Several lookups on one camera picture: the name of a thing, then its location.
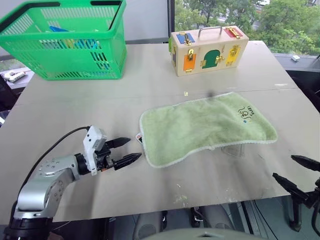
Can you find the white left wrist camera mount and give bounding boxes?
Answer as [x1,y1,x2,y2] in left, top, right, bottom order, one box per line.
[82,125,108,176]

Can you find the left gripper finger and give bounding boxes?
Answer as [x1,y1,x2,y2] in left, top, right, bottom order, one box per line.
[113,152,143,171]
[106,136,132,149]

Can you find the blue flat package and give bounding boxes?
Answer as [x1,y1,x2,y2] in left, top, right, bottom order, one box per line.
[48,25,71,33]

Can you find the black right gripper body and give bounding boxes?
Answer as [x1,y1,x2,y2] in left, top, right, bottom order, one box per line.
[293,177,320,210]

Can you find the white power strip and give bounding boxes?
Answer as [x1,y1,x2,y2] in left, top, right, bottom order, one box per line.
[3,71,27,83]

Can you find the black chair backrest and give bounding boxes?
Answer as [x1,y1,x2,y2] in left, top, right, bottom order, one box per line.
[0,74,18,112]

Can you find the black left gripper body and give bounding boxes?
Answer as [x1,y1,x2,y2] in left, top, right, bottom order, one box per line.
[94,141,116,173]

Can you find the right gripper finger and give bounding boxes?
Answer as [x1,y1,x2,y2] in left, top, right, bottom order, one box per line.
[291,154,320,172]
[272,172,301,198]

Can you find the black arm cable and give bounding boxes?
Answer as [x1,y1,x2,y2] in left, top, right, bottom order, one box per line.
[289,198,320,234]
[11,126,91,226]

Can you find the black bracket under table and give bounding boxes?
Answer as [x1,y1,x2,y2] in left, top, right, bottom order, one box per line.
[161,211,169,232]
[191,207,203,228]

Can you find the green plastic shopping basket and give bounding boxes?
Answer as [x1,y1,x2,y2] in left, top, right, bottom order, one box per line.
[0,0,128,81]

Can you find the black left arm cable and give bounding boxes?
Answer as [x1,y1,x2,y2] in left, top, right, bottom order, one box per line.
[11,126,91,226]

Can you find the wooden lock box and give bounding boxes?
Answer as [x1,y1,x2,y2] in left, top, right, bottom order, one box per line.
[167,26,250,77]

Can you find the light green towel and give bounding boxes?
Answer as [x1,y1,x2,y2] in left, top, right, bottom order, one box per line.
[136,91,279,169]

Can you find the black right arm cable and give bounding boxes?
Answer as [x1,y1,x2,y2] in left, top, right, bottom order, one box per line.
[289,198,320,234]

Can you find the dark window frame post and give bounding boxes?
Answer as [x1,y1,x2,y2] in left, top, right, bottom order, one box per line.
[167,0,176,43]

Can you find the blue yellow packets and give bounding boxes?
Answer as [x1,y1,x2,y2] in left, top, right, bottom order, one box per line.
[59,39,101,51]

